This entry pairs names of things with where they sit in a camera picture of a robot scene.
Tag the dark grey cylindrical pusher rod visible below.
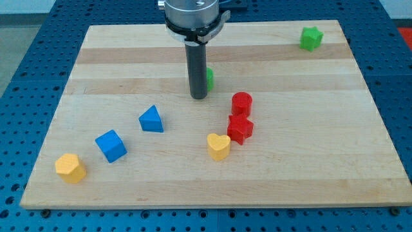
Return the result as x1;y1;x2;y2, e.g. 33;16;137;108
185;44;207;99

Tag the red star block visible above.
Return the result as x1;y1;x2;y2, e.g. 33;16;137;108
227;113;254;145

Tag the green star block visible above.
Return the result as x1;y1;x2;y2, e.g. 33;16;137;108
300;26;324;52

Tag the green cylinder block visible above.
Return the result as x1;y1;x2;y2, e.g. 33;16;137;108
207;67;214;92

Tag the red cylinder block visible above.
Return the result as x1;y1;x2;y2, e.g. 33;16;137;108
231;92;253;117

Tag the blue triangle block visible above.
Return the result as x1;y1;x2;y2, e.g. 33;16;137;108
138;105;164;133

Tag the yellow heart block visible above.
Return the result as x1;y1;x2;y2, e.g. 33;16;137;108
207;133;231;161

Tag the wooden board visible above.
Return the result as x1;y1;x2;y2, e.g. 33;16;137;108
21;20;411;209

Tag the blue cube block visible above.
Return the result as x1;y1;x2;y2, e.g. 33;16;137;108
95;130;127;163

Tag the yellow hexagon block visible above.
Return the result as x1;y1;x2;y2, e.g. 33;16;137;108
55;153;87;184

